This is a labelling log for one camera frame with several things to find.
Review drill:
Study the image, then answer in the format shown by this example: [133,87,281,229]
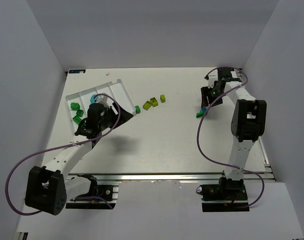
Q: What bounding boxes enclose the blue rounded lego brick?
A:
[90,94,99,104]

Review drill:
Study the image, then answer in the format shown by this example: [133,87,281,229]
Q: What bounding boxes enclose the green wedge lego brick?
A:
[76,109,84,117]

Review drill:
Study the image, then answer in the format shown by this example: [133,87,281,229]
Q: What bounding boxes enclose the green long lego brick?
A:
[72,115,86,126]

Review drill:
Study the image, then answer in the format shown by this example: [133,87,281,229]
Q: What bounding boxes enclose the green square lego brick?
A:
[70,102,81,111]

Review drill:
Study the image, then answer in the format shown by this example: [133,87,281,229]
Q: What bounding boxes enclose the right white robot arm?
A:
[201,67,267,201]

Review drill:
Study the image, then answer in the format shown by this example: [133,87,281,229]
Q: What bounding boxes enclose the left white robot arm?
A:
[25,103,134,216]

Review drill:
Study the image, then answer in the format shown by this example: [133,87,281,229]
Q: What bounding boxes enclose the dark green lego by tray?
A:
[135,105,141,114]

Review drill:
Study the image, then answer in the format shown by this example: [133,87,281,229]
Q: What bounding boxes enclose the white divided plastic tray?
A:
[65,79,136,134]

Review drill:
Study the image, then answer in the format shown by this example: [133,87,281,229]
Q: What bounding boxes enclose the lime lego brick middle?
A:
[150,97,159,107]

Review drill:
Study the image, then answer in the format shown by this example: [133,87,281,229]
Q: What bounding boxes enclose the small lime lego brick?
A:
[160,94,166,103]

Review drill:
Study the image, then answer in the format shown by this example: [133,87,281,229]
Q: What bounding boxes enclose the blue label sticker left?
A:
[68,69,86,74]

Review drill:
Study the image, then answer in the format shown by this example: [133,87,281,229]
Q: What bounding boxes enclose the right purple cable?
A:
[196,66,265,208]

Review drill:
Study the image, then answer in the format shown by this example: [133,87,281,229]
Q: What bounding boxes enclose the purple cable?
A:
[4,92,122,216]
[196,66,265,208]

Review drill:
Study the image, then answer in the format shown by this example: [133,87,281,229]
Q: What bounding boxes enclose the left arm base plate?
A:
[64,174,116,210]

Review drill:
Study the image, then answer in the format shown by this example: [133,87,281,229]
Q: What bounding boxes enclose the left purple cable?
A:
[4,92,122,216]

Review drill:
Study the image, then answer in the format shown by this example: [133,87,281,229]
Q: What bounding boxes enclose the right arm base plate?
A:
[196,184,250,213]

